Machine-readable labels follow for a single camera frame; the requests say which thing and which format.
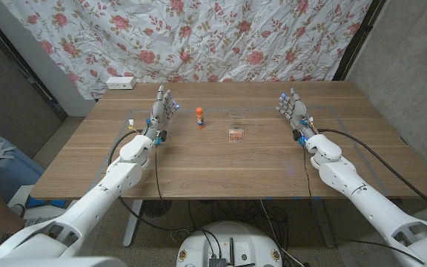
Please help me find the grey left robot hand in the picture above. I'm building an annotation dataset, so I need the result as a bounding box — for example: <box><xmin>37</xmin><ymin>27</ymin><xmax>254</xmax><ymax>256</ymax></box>
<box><xmin>142</xmin><ymin>85</ymin><xmax>180</xmax><ymax>146</ymax></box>

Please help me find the orange capped glue stick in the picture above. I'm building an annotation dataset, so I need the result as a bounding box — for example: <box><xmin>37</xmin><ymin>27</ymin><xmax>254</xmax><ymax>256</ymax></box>
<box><xmin>195</xmin><ymin>107</ymin><xmax>205</xmax><ymax>130</ymax></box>

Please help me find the white floor cable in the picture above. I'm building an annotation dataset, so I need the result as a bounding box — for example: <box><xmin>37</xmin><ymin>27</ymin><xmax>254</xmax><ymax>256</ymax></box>
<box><xmin>259</xmin><ymin>200</ymin><xmax>305</xmax><ymax>267</ymax></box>

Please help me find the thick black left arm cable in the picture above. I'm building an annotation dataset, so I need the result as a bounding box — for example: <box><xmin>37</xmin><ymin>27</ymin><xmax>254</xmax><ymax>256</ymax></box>
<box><xmin>107</xmin><ymin>128</ymin><xmax>180</xmax><ymax>234</ymax></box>

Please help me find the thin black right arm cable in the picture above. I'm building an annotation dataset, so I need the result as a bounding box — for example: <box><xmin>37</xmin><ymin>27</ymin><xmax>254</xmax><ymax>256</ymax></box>
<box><xmin>302</xmin><ymin>146</ymin><xmax>426</xmax><ymax>265</ymax></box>

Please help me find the black round floor fan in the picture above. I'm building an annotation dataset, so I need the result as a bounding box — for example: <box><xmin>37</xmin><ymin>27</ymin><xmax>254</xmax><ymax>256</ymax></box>
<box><xmin>142</xmin><ymin>199</ymin><xmax>173</xmax><ymax>218</ymax></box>

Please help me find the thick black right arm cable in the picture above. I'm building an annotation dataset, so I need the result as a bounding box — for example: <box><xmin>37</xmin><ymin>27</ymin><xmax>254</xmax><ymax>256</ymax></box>
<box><xmin>317</xmin><ymin>128</ymin><xmax>427</xmax><ymax>220</ymax></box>

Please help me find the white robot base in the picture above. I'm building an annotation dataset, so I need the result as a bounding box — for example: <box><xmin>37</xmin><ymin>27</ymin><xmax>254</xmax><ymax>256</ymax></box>
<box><xmin>176</xmin><ymin>221</ymin><xmax>283</xmax><ymax>267</ymax></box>

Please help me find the white table leg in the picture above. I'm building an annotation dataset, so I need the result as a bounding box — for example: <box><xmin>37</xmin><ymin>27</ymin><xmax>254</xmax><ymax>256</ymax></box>
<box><xmin>122</xmin><ymin>199</ymin><xmax>144</xmax><ymax>248</ymax></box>

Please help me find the blue storage bin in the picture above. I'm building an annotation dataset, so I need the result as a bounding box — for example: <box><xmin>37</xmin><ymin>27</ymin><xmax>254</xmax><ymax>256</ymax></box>
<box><xmin>0</xmin><ymin>136</ymin><xmax>46</xmax><ymax>203</ymax></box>

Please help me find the grey table leg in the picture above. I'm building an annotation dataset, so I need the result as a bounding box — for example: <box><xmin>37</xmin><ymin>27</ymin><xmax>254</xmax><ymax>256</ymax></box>
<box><xmin>311</xmin><ymin>198</ymin><xmax>337</xmax><ymax>248</ymax></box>

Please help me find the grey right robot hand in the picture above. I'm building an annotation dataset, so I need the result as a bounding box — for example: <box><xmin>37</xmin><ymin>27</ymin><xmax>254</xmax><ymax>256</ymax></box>
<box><xmin>275</xmin><ymin>87</ymin><xmax>318</xmax><ymax>146</ymax></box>

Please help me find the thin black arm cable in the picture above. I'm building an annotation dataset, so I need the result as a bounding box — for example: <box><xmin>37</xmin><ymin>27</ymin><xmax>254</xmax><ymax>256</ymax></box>
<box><xmin>154</xmin><ymin>146</ymin><xmax>162</xmax><ymax>200</ymax></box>
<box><xmin>302</xmin><ymin>146</ymin><xmax>426</xmax><ymax>265</ymax></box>

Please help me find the floral backdrop cloth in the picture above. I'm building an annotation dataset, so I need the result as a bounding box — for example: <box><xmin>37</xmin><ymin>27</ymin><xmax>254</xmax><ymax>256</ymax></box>
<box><xmin>0</xmin><ymin>0</ymin><xmax>374</xmax><ymax>100</ymax></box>

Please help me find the white power strip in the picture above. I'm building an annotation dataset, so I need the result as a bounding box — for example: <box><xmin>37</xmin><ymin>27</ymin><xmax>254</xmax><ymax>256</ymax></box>
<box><xmin>105</xmin><ymin>76</ymin><xmax>137</xmax><ymax>90</ymax></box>

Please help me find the black backdrop pole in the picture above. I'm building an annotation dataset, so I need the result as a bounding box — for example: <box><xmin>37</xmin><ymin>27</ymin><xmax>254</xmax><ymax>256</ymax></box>
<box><xmin>332</xmin><ymin>0</ymin><xmax>387</xmax><ymax>82</ymax></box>

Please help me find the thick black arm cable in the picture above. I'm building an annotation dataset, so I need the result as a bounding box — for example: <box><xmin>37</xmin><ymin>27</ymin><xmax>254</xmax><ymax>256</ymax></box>
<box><xmin>107</xmin><ymin>128</ymin><xmax>180</xmax><ymax>234</ymax></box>
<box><xmin>317</xmin><ymin>128</ymin><xmax>427</xmax><ymax>220</ymax></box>

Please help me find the white floor appliance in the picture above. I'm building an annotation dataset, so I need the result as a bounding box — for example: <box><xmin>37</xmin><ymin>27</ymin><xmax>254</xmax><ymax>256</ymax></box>
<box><xmin>7</xmin><ymin>184</ymin><xmax>73</xmax><ymax>231</ymax></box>

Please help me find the clear eyeshadow palette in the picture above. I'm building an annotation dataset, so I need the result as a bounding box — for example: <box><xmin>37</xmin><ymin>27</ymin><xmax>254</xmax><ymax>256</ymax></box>
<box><xmin>228</xmin><ymin>117</ymin><xmax>245</xmax><ymax>143</ymax></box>

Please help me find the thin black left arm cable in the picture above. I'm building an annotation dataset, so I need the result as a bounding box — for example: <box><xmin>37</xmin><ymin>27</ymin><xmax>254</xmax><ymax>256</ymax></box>
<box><xmin>154</xmin><ymin>146</ymin><xmax>162</xmax><ymax>200</ymax></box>

